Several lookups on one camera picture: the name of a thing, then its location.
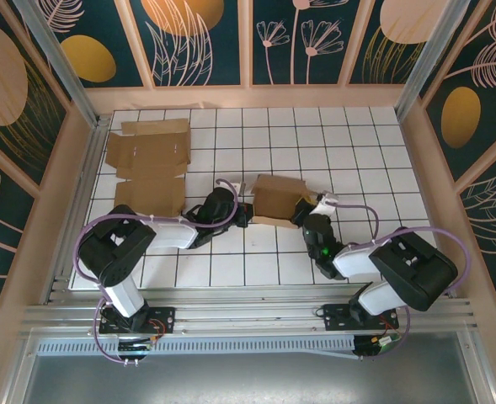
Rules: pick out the peach circle wall panel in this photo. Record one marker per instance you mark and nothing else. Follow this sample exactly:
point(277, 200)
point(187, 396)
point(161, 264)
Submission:
point(3, 84)
point(390, 42)

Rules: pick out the grey metal tray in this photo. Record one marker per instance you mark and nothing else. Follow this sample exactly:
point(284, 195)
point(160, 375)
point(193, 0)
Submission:
point(252, 379)

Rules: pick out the aluminium corner post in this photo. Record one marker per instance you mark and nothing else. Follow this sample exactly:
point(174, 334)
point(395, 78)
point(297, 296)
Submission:
point(425, 63)
point(60, 63)

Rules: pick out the orange circle wall panel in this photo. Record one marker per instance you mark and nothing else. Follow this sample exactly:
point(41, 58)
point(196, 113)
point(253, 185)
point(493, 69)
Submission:
point(180, 42)

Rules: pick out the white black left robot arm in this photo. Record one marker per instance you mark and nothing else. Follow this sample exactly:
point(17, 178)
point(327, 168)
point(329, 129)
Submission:
point(172, 233)

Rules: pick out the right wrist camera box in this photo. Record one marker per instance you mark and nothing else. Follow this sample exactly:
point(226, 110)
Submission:
point(325, 204)

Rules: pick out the aluminium side rail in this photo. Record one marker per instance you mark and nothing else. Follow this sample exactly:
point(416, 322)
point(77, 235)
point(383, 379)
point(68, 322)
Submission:
point(92, 151)

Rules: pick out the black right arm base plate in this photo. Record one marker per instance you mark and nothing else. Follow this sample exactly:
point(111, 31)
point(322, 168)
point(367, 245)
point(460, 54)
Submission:
point(336, 317)

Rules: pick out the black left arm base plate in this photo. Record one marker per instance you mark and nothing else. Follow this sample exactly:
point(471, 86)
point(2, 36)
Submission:
point(163, 315)

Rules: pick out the pink flowers wall panel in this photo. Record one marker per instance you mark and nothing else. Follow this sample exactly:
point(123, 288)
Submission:
point(298, 42)

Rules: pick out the black controller electronics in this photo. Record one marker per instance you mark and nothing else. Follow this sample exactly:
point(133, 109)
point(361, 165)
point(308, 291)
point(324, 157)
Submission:
point(374, 345)
point(134, 347)

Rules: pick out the aluminium frame rail long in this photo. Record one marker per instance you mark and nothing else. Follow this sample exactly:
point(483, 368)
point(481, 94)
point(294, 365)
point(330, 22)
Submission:
point(247, 322)

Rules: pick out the brown cardboard box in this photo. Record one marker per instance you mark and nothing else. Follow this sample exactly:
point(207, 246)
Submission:
point(273, 202)
point(150, 147)

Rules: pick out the yellow oval wall panel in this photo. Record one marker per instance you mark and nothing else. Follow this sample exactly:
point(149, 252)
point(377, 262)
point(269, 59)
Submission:
point(483, 84)
point(87, 59)

